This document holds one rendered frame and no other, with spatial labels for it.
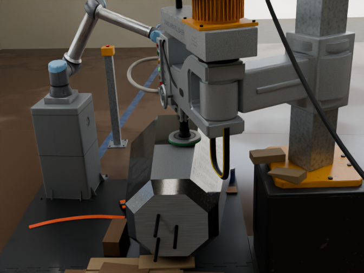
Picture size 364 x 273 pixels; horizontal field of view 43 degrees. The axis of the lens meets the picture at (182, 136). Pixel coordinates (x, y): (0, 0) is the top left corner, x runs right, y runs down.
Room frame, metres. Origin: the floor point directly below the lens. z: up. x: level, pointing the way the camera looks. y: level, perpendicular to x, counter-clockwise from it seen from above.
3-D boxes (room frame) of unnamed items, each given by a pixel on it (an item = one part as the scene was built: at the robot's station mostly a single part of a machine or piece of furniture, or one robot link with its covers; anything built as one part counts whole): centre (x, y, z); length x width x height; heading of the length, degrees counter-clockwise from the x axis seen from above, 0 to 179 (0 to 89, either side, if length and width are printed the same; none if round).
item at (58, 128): (3.70, 0.99, 0.43); 0.50 x 0.50 x 0.85; 81
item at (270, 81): (2.40, -0.59, 1.34); 0.74 x 0.34 x 0.25; 118
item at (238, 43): (2.48, -0.11, 1.60); 0.96 x 0.25 x 0.17; 15
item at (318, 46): (2.49, -0.77, 1.36); 0.35 x 0.35 x 0.41
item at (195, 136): (2.82, -0.02, 0.84); 0.21 x 0.21 x 0.01
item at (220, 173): (2.18, -0.19, 1.03); 0.23 x 0.03 x 0.32; 15
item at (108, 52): (4.66, 0.71, 0.54); 0.20 x 0.20 x 1.09; 88
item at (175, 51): (2.74, -0.04, 1.30); 0.36 x 0.22 x 0.45; 15
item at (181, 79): (2.44, -0.11, 1.28); 0.74 x 0.23 x 0.49; 15
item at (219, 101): (2.19, -0.19, 1.32); 0.19 x 0.19 x 0.20
